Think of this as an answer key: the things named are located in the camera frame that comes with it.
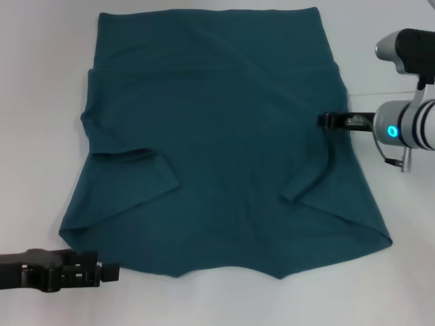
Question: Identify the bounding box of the teal blue shirt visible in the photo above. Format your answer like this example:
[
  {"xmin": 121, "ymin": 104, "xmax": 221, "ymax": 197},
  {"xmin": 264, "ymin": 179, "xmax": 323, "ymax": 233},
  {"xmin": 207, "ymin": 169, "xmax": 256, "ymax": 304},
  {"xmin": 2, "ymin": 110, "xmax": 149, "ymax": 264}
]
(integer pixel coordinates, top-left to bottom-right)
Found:
[{"xmin": 58, "ymin": 12, "xmax": 394, "ymax": 280}]

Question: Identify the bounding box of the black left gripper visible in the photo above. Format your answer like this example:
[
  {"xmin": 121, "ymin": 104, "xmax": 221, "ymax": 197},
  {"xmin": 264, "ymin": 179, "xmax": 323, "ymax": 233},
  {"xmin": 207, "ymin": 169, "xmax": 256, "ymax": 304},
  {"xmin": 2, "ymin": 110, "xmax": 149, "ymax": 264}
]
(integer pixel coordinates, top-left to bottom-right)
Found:
[{"xmin": 0, "ymin": 248, "xmax": 120, "ymax": 293}]

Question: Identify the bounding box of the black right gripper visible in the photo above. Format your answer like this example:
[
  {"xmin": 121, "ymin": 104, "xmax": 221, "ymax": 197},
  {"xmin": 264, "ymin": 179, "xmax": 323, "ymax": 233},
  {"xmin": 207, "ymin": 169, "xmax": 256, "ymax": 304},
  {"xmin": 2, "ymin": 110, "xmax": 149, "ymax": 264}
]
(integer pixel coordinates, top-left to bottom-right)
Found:
[{"xmin": 317, "ymin": 111, "xmax": 377, "ymax": 134}]

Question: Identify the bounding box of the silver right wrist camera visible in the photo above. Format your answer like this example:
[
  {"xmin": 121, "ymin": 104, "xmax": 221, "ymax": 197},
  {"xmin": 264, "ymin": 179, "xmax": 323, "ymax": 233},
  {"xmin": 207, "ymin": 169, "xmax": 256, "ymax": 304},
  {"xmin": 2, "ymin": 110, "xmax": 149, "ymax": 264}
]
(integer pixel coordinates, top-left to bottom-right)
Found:
[{"xmin": 375, "ymin": 29, "xmax": 435, "ymax": 103}]

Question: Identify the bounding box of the right wrist connector cable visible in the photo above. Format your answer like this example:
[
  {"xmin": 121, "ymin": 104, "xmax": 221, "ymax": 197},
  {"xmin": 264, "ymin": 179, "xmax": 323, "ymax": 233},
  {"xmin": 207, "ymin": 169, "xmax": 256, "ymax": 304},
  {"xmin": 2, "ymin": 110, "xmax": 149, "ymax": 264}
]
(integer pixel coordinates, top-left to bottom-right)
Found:
[{"xmin": 373, "ymin": 135, "xmax": 414, "ymax": 173}]

